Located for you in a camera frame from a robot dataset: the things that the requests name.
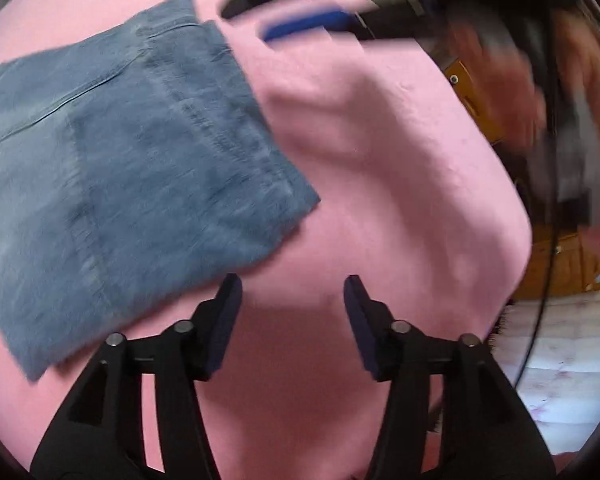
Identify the person's right forearm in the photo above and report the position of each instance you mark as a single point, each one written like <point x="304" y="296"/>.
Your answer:
<point x="587" y="60"/>

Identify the blue denim jacket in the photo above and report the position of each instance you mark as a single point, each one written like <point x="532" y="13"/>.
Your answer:
<point x="130" y="160"/>

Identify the pink plush bed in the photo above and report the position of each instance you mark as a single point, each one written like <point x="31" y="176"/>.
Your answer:
<point x="380" y="185"/>

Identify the person's right hand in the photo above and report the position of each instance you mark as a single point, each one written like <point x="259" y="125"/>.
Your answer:
<point x="490" y="85"/>

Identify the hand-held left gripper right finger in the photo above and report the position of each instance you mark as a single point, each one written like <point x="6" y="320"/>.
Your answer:
<point x="362" y="330"/>

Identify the wooden drawer cabinet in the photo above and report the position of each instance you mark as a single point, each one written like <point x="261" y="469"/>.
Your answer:
<point x="565" y="260"/>

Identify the white quilted mat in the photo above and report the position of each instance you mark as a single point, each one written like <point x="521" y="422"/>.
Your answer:
<point x="570" y="360"/>

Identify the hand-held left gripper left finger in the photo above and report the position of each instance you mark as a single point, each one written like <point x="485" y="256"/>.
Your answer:
<point x="222" y="330"/>

